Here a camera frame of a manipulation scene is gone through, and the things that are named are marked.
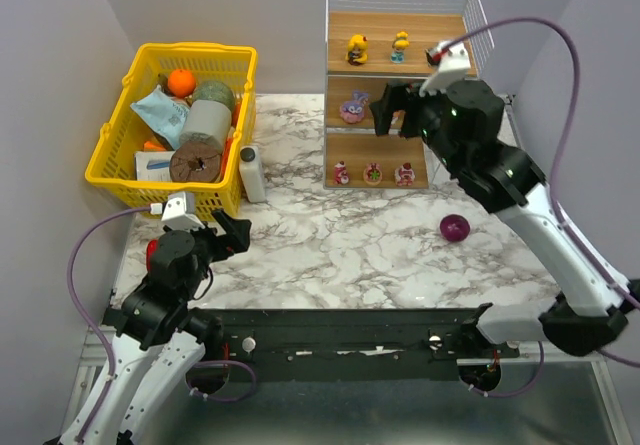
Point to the pink strawberry cake toy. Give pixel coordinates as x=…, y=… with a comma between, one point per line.
x=404, y=175

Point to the yellow duck toy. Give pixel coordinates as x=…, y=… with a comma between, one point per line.
x=357, y=50

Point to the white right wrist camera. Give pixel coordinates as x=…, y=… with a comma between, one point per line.
x=450, y=63

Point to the purple onion toy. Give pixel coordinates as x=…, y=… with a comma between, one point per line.
x=454, y=228

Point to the yellow plastic basket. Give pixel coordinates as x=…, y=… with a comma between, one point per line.
x=112, y=165

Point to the light blue snack bag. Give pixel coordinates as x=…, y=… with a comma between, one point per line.
x=163, y=114

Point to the orange fruit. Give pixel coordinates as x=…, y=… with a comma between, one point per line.
x=181, y=83

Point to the pink bear green flower toy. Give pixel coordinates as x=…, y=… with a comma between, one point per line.
x=372, y=174

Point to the white box in basket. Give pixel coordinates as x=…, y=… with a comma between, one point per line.
x=153, y=166

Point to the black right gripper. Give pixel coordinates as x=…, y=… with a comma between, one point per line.
x=409, y=113

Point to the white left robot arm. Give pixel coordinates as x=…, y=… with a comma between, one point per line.
x=158, y=336

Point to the green round melon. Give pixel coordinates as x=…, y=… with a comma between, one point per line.
x=215, y=91

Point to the small yellow blue toy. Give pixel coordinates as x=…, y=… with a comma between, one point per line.
x=399, y=46

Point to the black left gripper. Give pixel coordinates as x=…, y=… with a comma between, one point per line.
x=218, y=240

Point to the red bell pepper toy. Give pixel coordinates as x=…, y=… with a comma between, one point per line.
x=150, y=250

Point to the white bottle black cap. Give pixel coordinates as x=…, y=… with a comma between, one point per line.
x=252, y=174

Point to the purple owl pink cup toy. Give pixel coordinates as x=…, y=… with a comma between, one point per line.
x=353, y=111

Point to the white wire wooden shelf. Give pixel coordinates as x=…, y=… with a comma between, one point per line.
x=427, y=22

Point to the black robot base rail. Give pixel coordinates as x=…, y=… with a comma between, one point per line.
x=341, y=345

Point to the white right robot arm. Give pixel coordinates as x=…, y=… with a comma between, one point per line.
x=590, y=311

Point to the grey brown cylinder roll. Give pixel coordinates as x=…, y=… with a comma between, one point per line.
x=201, y=143

